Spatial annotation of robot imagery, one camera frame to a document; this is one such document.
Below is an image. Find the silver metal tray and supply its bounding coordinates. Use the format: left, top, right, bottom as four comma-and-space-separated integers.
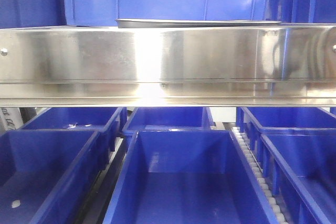
116, 18, 281, 28

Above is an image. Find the blue bin rear centre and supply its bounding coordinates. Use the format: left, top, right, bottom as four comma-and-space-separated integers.
122, 106, 215, 145

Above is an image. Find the blue bin rear left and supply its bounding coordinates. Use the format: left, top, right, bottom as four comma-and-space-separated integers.
21, 107, 127, 170

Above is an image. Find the blue bin lower centre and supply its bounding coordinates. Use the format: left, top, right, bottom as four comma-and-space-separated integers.
103, 131, 277, 223

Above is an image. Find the blue bin rear right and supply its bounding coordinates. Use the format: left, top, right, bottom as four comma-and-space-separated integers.
236, 107, 335, 162

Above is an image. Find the blue bin lower left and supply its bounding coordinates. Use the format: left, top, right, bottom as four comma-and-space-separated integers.
1, 130, 100, 223

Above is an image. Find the blue bin lower right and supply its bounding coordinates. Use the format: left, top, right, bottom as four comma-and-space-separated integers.
260, 134, 335, 223

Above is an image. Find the white roller track rail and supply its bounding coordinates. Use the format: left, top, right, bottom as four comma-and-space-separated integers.
230, 126, 287, 223

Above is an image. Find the stainless steel shelf front rail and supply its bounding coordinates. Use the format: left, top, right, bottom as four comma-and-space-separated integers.
1, 24, 335, 107

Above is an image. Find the left rail screw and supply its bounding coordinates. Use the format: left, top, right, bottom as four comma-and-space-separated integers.
0, 48, 8, 56

